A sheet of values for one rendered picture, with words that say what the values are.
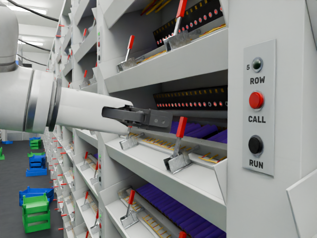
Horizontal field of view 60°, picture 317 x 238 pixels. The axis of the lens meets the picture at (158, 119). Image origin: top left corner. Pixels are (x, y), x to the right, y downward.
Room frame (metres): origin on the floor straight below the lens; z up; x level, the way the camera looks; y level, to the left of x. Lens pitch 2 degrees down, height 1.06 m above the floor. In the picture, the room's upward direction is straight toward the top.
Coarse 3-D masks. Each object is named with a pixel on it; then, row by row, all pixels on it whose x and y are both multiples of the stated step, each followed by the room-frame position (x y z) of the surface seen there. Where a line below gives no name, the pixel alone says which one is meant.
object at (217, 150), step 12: (132, 132) 0.81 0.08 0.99; (144, 132) 0.71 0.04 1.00; (156, 132) 0.66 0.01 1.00; (156, 144) 0.61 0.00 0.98; (168, 144) 0.60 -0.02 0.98; (180, 144) 0.54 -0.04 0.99; (192, 144) 0.50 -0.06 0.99; (204, 144) 0.46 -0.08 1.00; (216, 144) 0.44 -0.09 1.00; (204, 156) 0.45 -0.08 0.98; (216, 156) 0.44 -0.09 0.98
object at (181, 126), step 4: (180, 120) 0.47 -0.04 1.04; (184, 120) 0.46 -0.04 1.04; (180, 124) 0.46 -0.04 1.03; (184, 124) 0.46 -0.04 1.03; (180, 128) 0.46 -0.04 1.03; (184, 128) 0.46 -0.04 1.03; (180, 132) 0.46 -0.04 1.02; (176, 136) 0.46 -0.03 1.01; (180, 136) 0.46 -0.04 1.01; (176, 140) 0.46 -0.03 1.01; (180, 140) 0.46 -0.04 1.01; (176, 144) 0.46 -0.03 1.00; (176, 148) 0.46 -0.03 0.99; (176, 152) 0.45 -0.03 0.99; (176, 156) 0.45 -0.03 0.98
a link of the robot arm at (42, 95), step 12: (36, 72) 0.35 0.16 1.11; (48, 72) 0.37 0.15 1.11; (36, 84) 0.34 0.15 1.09; (48, 84) 0.34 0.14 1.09; (36, 96) 0.33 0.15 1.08; (48, 96) 0.34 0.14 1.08; (36, 108) 0.33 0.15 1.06; (48, 108) 0.34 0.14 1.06; (36, 120) 0.34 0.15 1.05; (48, 120) 0.36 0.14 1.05; (36, 132) 0.36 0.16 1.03
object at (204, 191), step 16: (176, 112) 0.77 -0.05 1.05; (192, 112) 0.69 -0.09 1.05; (208, 112) 0.63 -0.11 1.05; (224, 112) 0.58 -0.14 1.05; (112, 144) 0.80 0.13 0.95; (128, 160) 0.65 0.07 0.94; (144, 160) 0.56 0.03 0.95; (160, 160) 0.53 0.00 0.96; (224, 160) 0.31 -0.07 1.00; (144, 176) 0.57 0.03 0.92; (160, 176) 0.48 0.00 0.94; (176, 176) 0.43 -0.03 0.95; (192, 176) 0.41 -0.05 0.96; (208, 176) 0.39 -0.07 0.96; (224, 176) 0.31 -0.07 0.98; (176, 192) 0.43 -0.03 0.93; (192, 192) 0.38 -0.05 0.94; (208, 192) 0.35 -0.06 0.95; (224, 192) 0.31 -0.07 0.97; (192, 208) 0.40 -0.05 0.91; (208, 208) 0.35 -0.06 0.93; (224, 208) 0.31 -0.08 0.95; (224, 224) 0.33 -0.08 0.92
